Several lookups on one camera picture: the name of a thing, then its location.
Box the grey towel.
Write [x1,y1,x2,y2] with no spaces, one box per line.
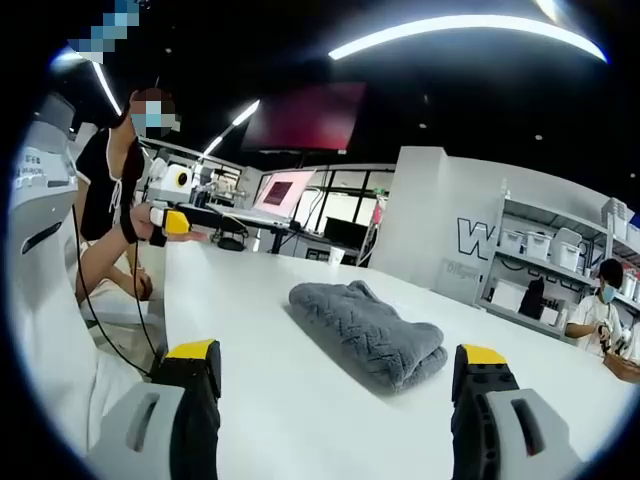
[288,279,449,396]

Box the white flat box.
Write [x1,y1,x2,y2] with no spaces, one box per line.
[491,278,527,314]

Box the black bag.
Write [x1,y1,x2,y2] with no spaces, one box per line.
[518,276,547,320]

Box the white shelf rack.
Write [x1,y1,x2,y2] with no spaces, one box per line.
[476,178,640,342]

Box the person's white clothing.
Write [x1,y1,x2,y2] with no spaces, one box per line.
[12,239,169,454]

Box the brown box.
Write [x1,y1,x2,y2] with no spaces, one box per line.
[602,351,640,384]

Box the white storage box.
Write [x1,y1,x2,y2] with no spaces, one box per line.
[499,228,524,254]
[601,196,637,242]
[523,230,552,262]
[549,226,584,272]

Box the black office chair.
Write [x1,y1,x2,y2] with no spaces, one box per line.
[216,213,250,252]

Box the black desk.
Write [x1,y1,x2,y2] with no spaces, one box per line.
[174,201,304,254]

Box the black monitor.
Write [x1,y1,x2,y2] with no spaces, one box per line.
[323,215,372,251]

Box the laptop with pink screen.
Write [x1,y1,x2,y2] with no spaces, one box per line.
[219,168,317,226]

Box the short ceiling light strip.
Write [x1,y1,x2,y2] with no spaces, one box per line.
[199,98,262,157]
[91,61,124,117]

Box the hanging dark red screen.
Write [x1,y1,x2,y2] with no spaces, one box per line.
[240,81,369,154]

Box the long ceiling light strip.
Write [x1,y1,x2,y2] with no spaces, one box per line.
[327,13,610,65]

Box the black cable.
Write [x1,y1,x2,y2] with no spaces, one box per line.
[71,199,154,379]
[129,239,162,361]

